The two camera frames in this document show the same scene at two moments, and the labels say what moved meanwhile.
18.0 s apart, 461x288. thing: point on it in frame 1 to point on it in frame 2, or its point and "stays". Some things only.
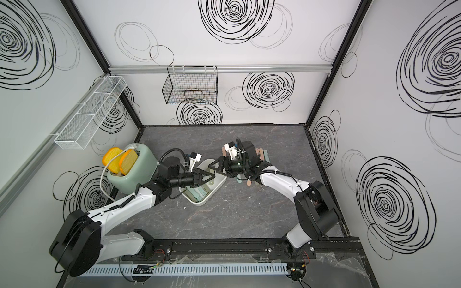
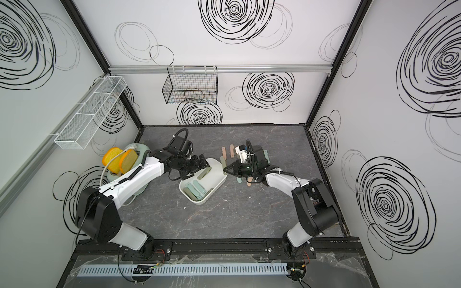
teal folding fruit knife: [266, 156] stays
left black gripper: [197, 176] to [197, 166]
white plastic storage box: [204, 192] stays
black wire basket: [191, 85] stays
